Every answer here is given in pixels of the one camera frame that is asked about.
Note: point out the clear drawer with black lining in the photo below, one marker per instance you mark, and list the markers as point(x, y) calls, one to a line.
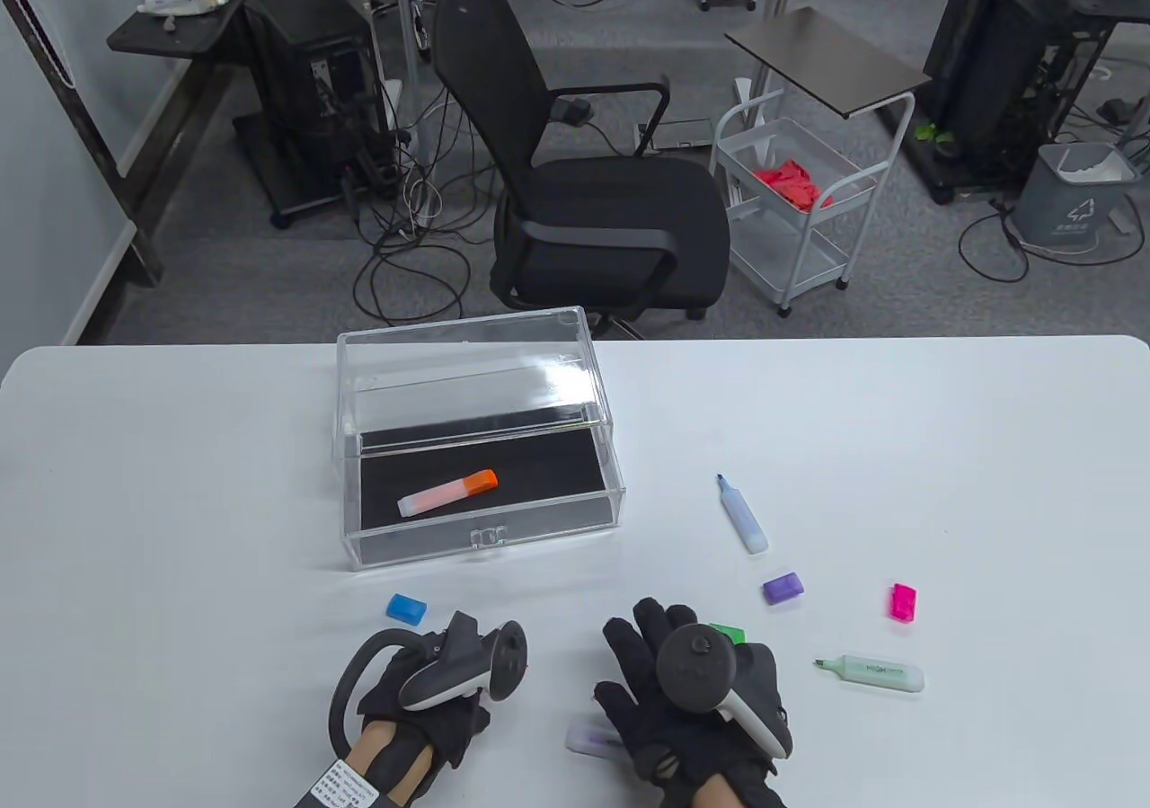
point(539, 475)

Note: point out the green highlighter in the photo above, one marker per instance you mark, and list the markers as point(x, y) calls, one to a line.
point(876, 671)

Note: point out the green highlighter cap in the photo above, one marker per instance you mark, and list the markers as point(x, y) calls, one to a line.
point(729, 634)

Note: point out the orange highlighter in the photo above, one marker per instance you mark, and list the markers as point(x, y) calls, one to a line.
point(447, 492)

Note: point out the person's left fingers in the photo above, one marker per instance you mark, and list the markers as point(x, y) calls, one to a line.
point(465, 725)

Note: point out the red cloth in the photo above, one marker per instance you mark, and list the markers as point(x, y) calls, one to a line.
point(795, 183)

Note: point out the white wrist label band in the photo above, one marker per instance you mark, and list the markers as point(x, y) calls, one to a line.
point(341, 785)

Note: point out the white tube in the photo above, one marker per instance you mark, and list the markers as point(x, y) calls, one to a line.
point(184, 3)

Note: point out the purple highlighter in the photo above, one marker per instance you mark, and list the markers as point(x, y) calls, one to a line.
point(588, 739)

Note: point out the person's left hand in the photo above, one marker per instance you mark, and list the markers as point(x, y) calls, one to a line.
point(454, 725)

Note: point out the black office chair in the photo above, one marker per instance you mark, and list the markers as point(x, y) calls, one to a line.
point(611, 206)

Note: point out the person's left forearm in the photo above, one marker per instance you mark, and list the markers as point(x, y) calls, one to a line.
point(373, 754)

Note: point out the person's right forearm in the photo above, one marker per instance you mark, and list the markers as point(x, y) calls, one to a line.
point(719, 792)

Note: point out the black power adapter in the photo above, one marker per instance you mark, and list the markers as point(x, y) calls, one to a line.
point(572, 112)

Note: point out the blue highlighter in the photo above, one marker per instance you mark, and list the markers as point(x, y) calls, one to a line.
point(744, 518)

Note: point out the black computer tower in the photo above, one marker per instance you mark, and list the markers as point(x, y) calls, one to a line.
point(1006, 62)
point(310, 89)

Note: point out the blue highlighter cap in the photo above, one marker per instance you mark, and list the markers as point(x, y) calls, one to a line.
point(406, 608)

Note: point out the green small object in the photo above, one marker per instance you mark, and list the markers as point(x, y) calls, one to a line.
point(931, 134)

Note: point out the purple highlighter cap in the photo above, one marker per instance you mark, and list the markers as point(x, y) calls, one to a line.
point(782, 588)

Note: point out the pink highlighter cap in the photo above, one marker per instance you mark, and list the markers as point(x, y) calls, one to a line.
point(903, 602)

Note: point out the clear acrylic box shell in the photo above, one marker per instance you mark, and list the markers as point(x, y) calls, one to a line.
point(467, 368)

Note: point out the person's right hand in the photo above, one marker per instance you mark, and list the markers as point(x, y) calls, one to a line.
point(647, 736)

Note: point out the person's right middle finger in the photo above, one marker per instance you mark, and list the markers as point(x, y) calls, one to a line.
point(650, 624)

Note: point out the white rolling cart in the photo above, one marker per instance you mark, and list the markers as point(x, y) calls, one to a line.
point(791, 242)

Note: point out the person's right thumb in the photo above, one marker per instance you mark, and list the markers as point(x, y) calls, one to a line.
point(618, 714)

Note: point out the dark brown board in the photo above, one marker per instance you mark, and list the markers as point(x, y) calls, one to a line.
point(827, 57)

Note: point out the grey trash bin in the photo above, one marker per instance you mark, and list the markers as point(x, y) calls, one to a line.
point(1069, 201)

